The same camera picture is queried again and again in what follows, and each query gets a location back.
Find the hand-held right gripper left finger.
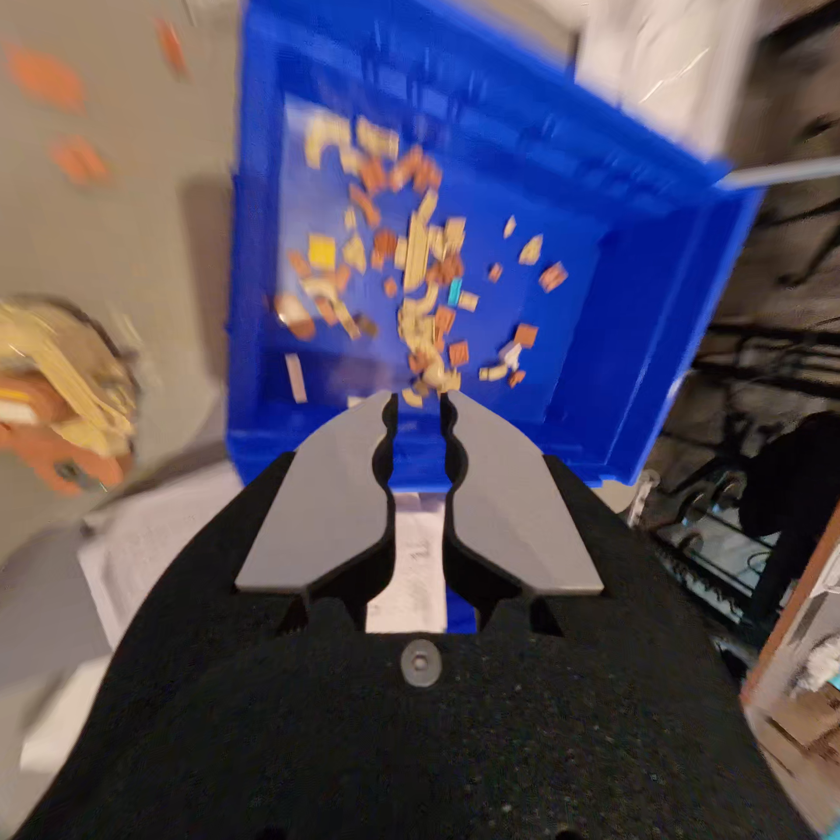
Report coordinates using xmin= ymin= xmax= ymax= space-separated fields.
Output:
xmin=234 ymin=392 xmax=400 ymax=632

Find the white printed paper sheet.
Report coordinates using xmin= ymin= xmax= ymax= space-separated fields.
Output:
xmin=77 ymin=459 xmax=454 ymax=636

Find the square orange brick plate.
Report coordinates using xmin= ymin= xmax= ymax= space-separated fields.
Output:
xmin=51 ymin=134 xmax=111 ymax=186

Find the pile of small toy bricks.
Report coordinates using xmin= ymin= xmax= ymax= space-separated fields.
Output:
xmin=272 ymin=112 xmax=571 ymax=409

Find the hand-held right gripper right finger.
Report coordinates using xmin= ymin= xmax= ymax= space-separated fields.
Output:
xmin=440 ymin=390 xmax=605 ymax=632

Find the dark cluttered shelf rack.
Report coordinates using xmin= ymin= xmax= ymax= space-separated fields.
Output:
xmin=630 ymin=112 xmax=840 ymax=657

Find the long orange brick plate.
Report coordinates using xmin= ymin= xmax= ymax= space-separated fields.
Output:
xmin=3 ymin=42 xmax=86 ymax=112

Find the grey desk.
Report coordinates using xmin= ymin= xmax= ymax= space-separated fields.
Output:
xmin=0 ymin=0 xmax=244 ymax=788

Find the small orange brick plate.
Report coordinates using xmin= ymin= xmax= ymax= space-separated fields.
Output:
xmin=154 ymin=16 xmax=190 ymax=80

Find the tan brick model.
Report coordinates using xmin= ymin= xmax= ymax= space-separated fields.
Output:
xmin=0 ymin=295 xmax=144 ymax=497

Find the blue plastic bin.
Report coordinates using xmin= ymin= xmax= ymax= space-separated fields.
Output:
xmin=226 ymin=0 xmax=765 ymax=490

